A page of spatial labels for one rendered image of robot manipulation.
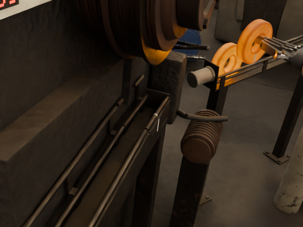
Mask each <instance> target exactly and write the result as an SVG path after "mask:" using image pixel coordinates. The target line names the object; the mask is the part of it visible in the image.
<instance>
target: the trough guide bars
mask: <svg viewBox="0 0 303 227"><path fill-rule="evenodd" d="M302 37H303V35H300V36H298V37H295V38H292V39H289V40H287V41H285V42H288V43H290V44H296V43H299V42H301V41H303V38H302ZM300 38H302V39H300ZM297 39H300V40H297ZM294 40H297V41H294ZM292 41H294V42H292ZM299 46H300V47H301V48H302V47H303V44H300V45H299ZM267 54H268V53H266V52H265V53H264V54H263V56H264V55H267ZM272 58H273V56H269V57H266V58H264V59H261V60H258V61H256V62H254V63H252V64H248V65H245V66H242V67H240V68H237V69H235V70H232V71H229V72H227V73H224V74H221V75H219V76H218V79H220V80H217V84H218V83H220V86H219V89H220V90H222V89H224V86H225V81H226V80H229V79H231V78H234V77H236V76H238V75H241V74H243V73H246V72H249V71H251V70H254V69H256V68H259V67H261V66H263V67H262V73H264V72H266V68H267V64H269V63H272V62H274V61H276V59H272ZM269 59H271V60H269ZM261 62H263V63H261ZM228 63H229V61H228V62H226V63H225V66H226V65H227V64H228ZM259 63H261V64H259ZM256 64H258V65H256ZM253 65H256V66H253ZM251 66H253V67H251ZM249 67H251V68H249ZM246 68H248V69H246ZM243 69H245V70H243ZM241 70H243V71H241ZM238 71H241V72H238ZM235 72H238V73H235ZM233 73H235V74H233ZM230 74H233V75H230ZM228 75H230V76H228ZM226 76H227V77H226Z"/></svg>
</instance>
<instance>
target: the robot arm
mask: <svg viewBox="0 0 303 227"><path fill-rule="evenodd" d="M254 43H257V44H259V48H260V49H262V50H263V51H265V52H266V53H268V54H269V55H271V56H273V57H274V58H275V59H276V60H279V59H280V58H283V59H284V60H285V61H289V62H291V66H292V68H293V69H295V70H297V71H299V72H301V73H302V76H303V47H302V48H301V47H300V46H298V45H293V44H290V43H288V42H285V41H282V40H279V39H276V38H274V37H272V38H269V37H268V38H267V37H266V36H264V35H259V36H258V37H257V38H256V39H255V41H254Z"/></svg>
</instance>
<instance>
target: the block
mask: <svg viewBox="0 0 303 227"><path fill-rule="evenodd" d="M186 63H187V59H186V54H183V53H179V52H175V51H170V53H169V54H168V55H167V57H166V58H165V59H164V60H163V61H162V62H161V63H160V64H158V65H152V66H151V77H150V85H149V89H152V90H156V91H160V92H164V93H168V94H170V108H169V114H168V120H167V124H169V125H170V124H173V122H174V120H175V119H176V117H177V115H176V111H177V109H179V104H180V98H181V93H182V87H183V82H184V75H185V69H186Z"/></svg>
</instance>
